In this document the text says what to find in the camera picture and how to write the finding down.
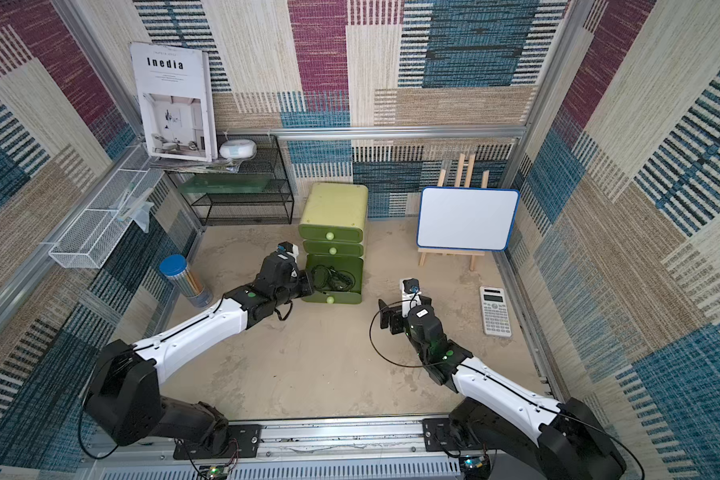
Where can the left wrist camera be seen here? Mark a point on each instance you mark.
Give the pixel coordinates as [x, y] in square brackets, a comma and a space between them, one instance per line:
[289, 249]

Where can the green tray on shelf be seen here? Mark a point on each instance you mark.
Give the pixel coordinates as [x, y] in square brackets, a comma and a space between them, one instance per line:
[224, 184]

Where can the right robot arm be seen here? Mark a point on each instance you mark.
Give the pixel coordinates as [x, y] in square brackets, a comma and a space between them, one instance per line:
[561, 440]

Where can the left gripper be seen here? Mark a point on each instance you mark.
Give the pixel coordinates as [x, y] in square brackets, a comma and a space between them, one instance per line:
[307, 283]

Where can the white calculator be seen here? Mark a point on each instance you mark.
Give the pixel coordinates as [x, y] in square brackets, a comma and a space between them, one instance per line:
[495, 316]

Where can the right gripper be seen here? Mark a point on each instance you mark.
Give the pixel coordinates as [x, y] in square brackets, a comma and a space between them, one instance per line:
[393, 315]

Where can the green drawer cabinet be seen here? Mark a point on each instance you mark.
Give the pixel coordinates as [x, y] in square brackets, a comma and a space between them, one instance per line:
[338, 204]

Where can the Inedia magazine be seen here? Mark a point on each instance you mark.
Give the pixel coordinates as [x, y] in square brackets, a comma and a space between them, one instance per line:
[173, 87]

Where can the pencil cup blue lid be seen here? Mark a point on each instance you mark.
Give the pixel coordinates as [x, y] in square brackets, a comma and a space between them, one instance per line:
[177, 270]

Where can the blue framed whiteboard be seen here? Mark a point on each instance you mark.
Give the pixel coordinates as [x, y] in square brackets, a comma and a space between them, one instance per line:
[468, 219]

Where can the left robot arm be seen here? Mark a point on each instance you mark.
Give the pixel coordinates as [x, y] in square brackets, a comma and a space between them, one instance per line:
[123, 395]

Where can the black earphones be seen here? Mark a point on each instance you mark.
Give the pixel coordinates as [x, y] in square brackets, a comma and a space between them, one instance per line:
[341, 281]
[321, 277]

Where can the black wire mesh shelf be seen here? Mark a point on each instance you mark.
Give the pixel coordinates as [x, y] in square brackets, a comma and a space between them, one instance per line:
[274, 205]

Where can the white oval box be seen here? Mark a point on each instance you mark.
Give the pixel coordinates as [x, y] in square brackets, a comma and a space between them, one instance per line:
[238, 149]

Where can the white wire basket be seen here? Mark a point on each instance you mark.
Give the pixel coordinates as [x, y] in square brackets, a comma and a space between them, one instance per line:
[120, 201]

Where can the green drawer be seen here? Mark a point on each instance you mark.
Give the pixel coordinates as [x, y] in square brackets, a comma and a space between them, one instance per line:
[330, 233]
[331, 248]
[354, 265]

